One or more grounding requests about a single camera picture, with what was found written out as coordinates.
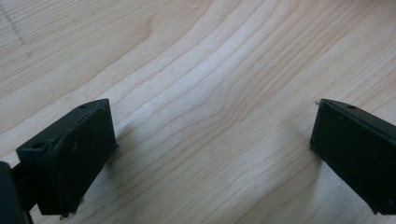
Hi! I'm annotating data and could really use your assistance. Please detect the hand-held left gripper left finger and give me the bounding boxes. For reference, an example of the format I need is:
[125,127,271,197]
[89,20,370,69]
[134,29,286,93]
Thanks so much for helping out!
[11,98,120,217]

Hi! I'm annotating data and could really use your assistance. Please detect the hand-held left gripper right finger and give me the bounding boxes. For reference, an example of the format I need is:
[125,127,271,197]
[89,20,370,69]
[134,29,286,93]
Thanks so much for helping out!
[309,98,396,216]

